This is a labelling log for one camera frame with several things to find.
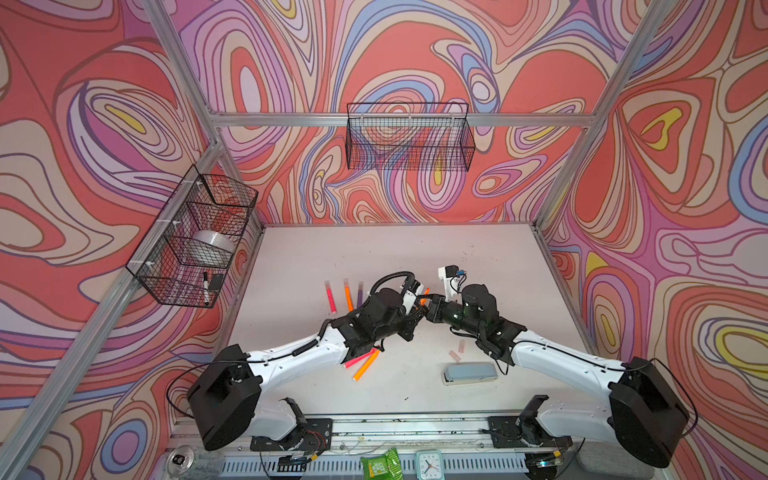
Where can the small white clock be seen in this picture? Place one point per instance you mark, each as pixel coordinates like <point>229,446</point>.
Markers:
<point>429,465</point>

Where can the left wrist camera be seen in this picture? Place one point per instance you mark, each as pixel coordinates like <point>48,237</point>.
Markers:
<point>411,285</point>

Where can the aluminium frame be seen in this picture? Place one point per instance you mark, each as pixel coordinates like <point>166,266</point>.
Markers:
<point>97,128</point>

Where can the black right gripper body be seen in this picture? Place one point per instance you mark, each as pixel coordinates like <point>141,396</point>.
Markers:
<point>448,311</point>

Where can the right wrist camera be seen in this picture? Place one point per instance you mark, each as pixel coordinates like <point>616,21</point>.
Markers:
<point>452,278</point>

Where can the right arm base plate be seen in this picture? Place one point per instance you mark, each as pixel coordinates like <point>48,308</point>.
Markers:
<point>516,431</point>

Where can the black marker in basket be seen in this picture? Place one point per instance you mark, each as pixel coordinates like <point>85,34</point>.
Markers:
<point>205,289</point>

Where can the silver tape roll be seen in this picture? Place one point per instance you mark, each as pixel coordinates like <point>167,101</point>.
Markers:
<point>211,248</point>

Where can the black wire basket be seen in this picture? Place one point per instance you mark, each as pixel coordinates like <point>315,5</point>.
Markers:
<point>409,136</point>
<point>202,201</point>

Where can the grey pencil case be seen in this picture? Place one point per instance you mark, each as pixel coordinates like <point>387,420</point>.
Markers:
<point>469,373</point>

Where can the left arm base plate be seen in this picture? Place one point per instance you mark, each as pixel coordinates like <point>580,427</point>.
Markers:
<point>312,436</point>

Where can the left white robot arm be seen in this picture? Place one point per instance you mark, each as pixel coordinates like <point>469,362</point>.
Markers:
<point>225,399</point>

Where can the back black wire basket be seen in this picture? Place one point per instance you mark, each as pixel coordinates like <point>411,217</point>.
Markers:
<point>409,136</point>

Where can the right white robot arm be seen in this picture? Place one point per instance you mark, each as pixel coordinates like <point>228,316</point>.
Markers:
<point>632,405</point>

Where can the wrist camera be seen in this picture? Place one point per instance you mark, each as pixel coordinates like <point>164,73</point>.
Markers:
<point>452,278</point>
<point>411,285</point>

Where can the left black wire basket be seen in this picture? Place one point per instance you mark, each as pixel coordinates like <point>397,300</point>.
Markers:
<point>202,201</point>

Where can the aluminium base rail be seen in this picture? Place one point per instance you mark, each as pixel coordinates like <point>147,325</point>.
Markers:
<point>466,451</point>

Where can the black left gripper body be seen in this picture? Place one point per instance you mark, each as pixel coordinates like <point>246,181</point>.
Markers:
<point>410,315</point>

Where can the silver drink can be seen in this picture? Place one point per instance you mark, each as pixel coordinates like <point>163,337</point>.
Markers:
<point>194,463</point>

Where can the green snack packet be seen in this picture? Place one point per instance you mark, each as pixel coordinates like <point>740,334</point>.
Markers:
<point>386,466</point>

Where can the purple pen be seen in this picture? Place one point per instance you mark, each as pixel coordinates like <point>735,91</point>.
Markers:
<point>360,294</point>

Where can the pink highlighter pen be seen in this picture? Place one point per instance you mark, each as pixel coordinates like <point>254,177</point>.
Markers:
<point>330,297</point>
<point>359,359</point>

